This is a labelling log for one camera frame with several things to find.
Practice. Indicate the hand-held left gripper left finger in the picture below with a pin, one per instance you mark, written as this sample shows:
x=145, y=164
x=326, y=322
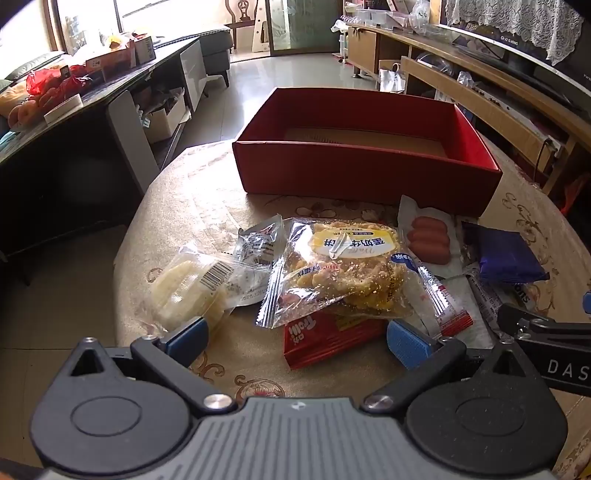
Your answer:
x=187, y=339

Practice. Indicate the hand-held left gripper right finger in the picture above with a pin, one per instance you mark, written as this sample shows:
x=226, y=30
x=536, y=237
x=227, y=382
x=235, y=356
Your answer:
x=408, y=344

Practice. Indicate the white black-lettered snack packet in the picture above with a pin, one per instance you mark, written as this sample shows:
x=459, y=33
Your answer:
x=487, y=295

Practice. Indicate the clear pale cake packet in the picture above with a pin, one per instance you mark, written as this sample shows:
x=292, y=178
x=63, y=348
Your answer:
x=184, y=286

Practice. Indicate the purple snack packet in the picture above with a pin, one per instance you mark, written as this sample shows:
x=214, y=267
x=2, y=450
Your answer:
x=503, y=254

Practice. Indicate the clear golden pastry packet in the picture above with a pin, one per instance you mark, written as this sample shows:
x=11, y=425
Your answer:
x=351, y=277

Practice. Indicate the silver foil packet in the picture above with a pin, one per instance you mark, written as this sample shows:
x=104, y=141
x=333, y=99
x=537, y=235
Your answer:
x=258, y=240

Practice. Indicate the red cardboard box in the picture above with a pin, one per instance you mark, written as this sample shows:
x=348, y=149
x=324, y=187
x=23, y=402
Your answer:
x=360, y=170

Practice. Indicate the white red stick packet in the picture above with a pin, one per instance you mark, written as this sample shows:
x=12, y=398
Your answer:
x=450, y=309

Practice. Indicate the red candy packet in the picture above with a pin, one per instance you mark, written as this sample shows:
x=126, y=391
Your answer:
x=323, y=341

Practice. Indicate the white sausage packet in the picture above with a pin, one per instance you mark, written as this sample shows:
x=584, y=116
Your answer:
x=429, y=240

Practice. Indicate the black desk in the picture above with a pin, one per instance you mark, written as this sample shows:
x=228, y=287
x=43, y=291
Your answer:
x=55, y=184

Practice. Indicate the open cardboard box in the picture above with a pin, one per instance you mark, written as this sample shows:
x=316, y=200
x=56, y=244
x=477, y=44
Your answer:
x=161, y=122

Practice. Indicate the black television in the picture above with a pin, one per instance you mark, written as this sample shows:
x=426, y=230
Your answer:
x=554, y=78

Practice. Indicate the wooden television cabinet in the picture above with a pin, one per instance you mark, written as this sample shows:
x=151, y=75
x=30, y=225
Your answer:
x=485, y=87

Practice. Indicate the white paper bag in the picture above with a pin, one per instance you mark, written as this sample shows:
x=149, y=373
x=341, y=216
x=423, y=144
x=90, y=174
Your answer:
x=391, y=81

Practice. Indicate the grey sofa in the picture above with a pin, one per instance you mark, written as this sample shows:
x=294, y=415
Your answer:
x=217, y=50

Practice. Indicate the white lace cloth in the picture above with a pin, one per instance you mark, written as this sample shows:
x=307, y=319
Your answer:
x=508, y=18

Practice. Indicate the orange cardboard box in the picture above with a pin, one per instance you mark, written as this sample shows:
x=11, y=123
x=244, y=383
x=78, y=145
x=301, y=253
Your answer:
x=111, y=57

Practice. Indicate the red plastic bag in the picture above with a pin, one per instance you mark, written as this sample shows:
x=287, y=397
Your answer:
x=46, y=83

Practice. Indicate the white carton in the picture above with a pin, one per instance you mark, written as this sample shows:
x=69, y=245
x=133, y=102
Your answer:
x=144, y=48

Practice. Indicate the white rolling rack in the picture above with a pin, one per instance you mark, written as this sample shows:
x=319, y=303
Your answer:
x=341, y=41

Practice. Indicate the wooden chair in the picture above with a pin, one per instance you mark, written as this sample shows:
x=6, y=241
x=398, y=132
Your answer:
x=240, y=9

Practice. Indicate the glass sliding door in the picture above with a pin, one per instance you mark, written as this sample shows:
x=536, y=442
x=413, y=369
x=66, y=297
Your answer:
x=304, y=23

